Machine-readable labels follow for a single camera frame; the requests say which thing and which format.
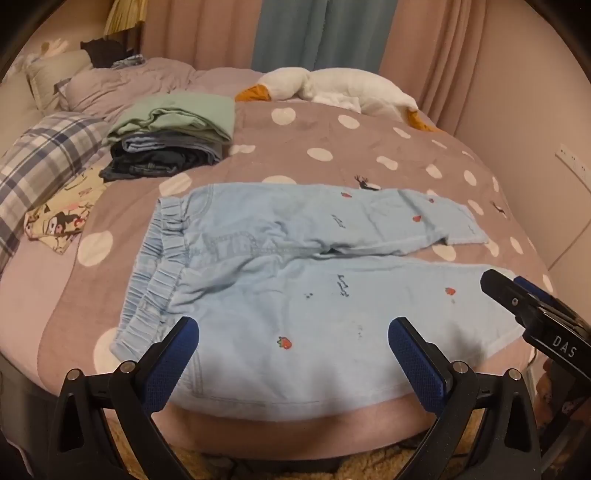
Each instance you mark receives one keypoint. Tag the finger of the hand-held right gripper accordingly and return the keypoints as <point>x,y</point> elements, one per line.
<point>538,293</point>
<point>501,288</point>

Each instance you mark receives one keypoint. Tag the white wall socket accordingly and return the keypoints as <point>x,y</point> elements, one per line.
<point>570,159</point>

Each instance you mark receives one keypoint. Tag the plaid pillow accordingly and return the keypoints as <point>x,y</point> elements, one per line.
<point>41,157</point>

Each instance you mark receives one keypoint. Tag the light blue pants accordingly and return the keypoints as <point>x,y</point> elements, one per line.
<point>277,300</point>

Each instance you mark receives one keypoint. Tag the cartoon print cloth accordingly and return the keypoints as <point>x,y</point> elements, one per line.
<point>60,217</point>

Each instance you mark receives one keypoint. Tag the grey pillow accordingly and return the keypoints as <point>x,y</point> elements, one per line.
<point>55,74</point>

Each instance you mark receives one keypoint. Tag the blue folded jeans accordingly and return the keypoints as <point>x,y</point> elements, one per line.
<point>161,144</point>

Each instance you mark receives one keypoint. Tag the lavender duvet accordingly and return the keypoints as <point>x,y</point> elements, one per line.
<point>138,81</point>

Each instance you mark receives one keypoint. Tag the dark folded pants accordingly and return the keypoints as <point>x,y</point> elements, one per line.
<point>147,167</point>

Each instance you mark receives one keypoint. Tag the blue curtain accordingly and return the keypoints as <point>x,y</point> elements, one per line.
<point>323,32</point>

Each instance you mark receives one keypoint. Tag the person's patterned clothing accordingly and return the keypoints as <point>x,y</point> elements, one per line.
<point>563,406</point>

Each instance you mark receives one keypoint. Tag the polka dot blanket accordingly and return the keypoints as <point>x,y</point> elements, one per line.
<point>369,152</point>

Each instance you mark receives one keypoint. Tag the black garment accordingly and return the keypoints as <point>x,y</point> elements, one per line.
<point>108,50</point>

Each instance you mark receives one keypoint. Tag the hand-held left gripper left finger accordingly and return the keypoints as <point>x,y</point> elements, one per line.
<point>178,350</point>

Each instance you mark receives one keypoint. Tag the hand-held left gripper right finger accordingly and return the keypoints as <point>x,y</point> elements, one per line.
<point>411,355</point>

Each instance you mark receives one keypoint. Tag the green folded garment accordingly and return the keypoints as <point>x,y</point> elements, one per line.
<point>184,108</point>

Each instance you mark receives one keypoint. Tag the white goose plush toy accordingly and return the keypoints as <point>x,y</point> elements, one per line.
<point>351,85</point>

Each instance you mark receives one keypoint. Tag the pink curtain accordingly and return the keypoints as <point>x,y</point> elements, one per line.
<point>434,50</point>
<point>198,32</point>

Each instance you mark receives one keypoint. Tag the yellow pleated cloth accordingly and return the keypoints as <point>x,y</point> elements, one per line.
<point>124,18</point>

